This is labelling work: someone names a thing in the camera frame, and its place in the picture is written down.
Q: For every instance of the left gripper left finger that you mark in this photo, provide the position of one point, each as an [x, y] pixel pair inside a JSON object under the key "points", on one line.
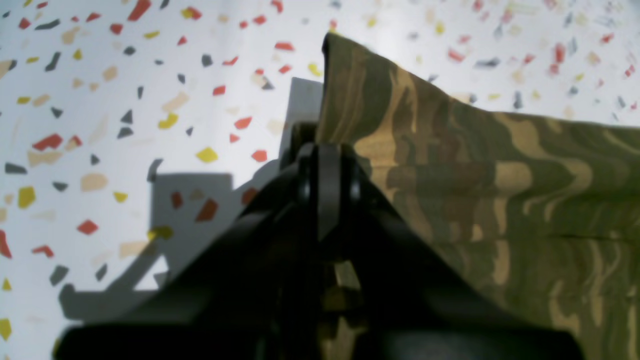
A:
{"points": [[251, 294]]}

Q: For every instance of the camouflage T-shirt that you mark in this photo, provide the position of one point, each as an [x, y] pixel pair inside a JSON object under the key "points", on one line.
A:
{"points": [[541, 215]]}

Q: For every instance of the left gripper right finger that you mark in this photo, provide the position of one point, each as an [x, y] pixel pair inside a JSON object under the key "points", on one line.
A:
{"points": [[416, 307]]}

